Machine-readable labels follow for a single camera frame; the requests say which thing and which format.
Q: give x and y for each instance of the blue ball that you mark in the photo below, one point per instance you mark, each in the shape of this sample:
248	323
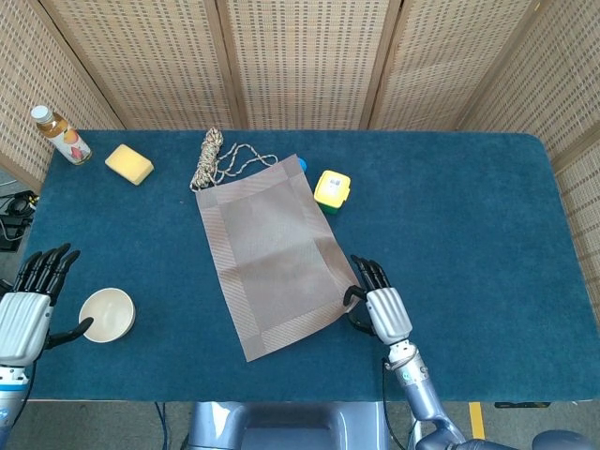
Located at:
303	165

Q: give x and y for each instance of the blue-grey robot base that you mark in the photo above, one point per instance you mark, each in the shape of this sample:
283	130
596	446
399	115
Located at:
281	422

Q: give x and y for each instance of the juice bottle with white cap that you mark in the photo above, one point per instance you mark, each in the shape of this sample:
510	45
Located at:
65	138

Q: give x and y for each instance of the blue felt table cover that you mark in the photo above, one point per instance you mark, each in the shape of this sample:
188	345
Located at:
469	234

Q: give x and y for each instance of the white bowl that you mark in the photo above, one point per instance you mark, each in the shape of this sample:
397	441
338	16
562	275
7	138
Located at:
109	316

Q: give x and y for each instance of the black bar under table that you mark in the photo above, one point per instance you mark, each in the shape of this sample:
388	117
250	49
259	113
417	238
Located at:
520	404

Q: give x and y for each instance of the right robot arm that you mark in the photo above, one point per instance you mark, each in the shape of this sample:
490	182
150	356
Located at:
422	398

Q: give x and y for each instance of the yellow floor tape strip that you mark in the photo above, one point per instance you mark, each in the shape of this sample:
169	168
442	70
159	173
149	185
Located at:
477	422

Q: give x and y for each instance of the green container with yellow lid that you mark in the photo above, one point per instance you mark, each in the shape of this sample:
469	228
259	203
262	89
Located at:
332	187

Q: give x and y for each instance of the yellow sponge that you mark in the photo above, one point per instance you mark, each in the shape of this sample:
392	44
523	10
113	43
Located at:
129	164

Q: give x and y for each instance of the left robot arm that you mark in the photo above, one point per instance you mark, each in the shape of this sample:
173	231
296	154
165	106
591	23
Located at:
11	403

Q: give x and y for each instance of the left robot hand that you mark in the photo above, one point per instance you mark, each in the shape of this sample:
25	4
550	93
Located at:
23	328

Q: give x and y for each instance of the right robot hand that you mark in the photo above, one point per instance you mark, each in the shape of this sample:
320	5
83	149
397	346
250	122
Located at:
389	314

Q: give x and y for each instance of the woven bamboo screen panel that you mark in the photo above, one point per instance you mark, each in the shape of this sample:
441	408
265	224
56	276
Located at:
562	94
28	94
150	61
304	61
445	61

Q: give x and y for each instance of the brown woven placemat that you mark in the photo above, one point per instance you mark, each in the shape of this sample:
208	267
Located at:
272	253

